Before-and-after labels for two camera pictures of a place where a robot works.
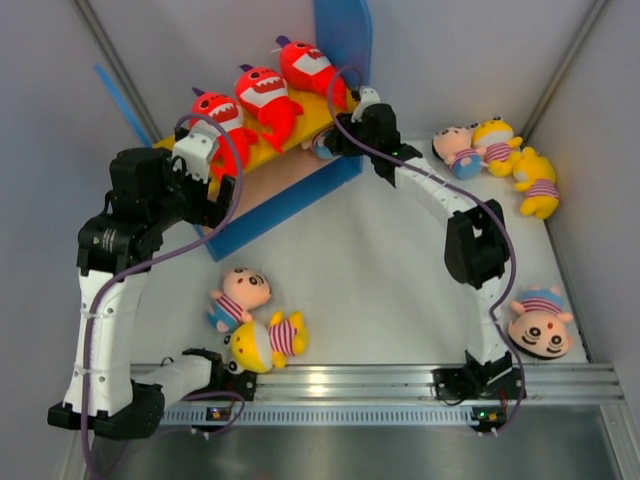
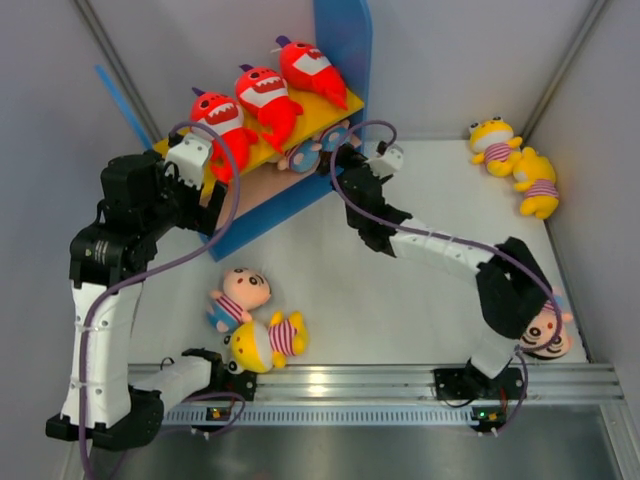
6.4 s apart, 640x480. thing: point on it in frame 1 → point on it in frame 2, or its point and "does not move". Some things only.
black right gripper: [339, 143] → [348, 157]
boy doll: [453, 145] → [302, 157]
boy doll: [242, 290] does not move
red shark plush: [306, 68] does not move
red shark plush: [233, 138] does not move
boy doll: [540, 328] does not move
